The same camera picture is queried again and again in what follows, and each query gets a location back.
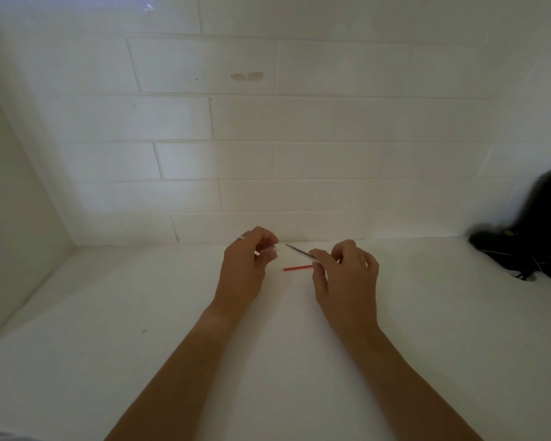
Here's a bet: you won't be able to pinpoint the person's left hand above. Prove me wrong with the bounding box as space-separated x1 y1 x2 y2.
212 226 280 306

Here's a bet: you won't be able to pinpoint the person's right hand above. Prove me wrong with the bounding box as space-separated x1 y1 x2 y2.
309 239 380 334

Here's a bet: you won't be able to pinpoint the silver metal tweezers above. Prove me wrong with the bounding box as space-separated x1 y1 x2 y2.
285 243 324 265

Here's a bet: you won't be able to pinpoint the person's right forearm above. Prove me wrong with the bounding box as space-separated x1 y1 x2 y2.
331 325 484 441

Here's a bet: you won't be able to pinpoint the person's left forearm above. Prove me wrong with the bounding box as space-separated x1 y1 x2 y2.
105 294 258 441

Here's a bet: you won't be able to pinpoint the black device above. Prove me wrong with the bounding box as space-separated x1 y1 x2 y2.
468 169 551 281

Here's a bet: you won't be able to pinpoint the thin black cable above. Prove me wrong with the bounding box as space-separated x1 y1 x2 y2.
469 241 543 282

